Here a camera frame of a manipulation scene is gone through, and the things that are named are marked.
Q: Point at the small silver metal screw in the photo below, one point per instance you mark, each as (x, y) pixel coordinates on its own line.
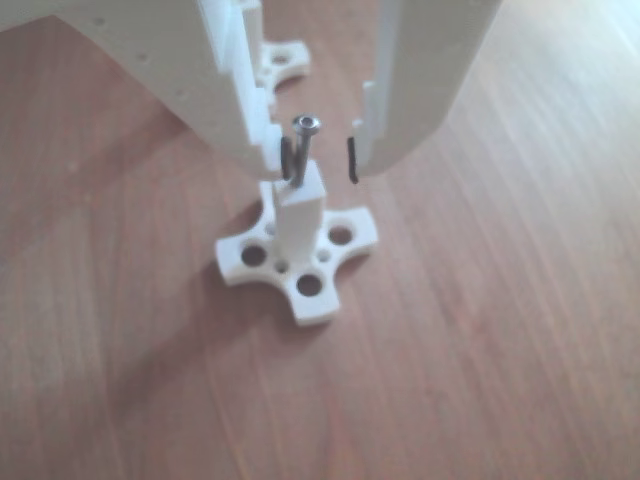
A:
(303, 150)

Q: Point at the white cross-base post stand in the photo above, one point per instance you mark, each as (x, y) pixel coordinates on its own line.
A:
(285, 57)
(300, 220)

